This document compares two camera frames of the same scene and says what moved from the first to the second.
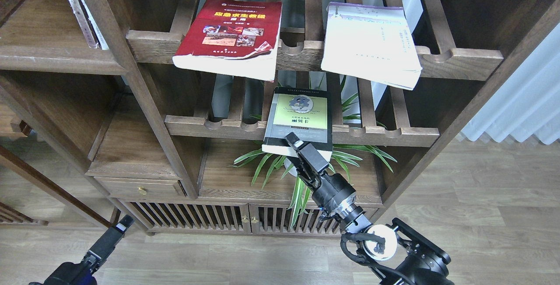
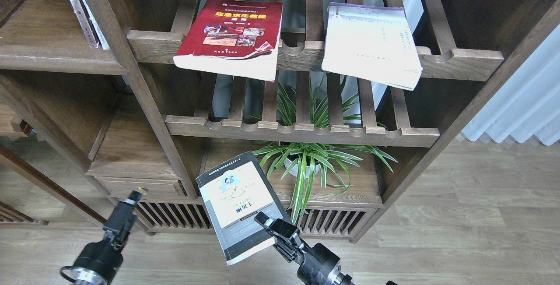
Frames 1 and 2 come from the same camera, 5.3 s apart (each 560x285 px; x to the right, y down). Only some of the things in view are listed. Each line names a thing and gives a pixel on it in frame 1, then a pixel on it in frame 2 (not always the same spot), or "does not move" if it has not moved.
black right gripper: x=331 y=193 → x=319 y=265
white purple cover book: x=372 y=43 does not move
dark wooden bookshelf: x=217 y=102 does not move
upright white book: x=101 y=40 does not move
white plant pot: x=293 y=171 does not move
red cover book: x=239 y=37 does not move
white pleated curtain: x=528 y=104 does not move
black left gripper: x=77 y=273 → x=98 y=261
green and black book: x=307 y=113 → x=233 y=194
